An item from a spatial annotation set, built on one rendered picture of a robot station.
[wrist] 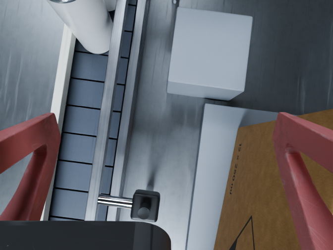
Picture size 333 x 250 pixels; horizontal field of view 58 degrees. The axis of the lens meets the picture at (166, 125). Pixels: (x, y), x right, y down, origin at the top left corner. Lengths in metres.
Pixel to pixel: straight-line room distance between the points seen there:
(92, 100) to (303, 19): 0.36
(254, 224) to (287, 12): 0.35
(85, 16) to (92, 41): 0.07
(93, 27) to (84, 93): 0.11
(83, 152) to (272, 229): 0.26
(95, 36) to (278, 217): 0.27
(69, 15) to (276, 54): 0.33
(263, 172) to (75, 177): 0.25
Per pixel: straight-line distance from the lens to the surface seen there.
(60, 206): 0.45
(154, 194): 0.34
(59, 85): 0.41
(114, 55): 0.35
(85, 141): 0.43
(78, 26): 0.35
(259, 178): 0.33
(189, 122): 0.47
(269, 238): 0.29
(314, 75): 0.54
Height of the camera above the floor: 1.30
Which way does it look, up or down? 86 degrees down
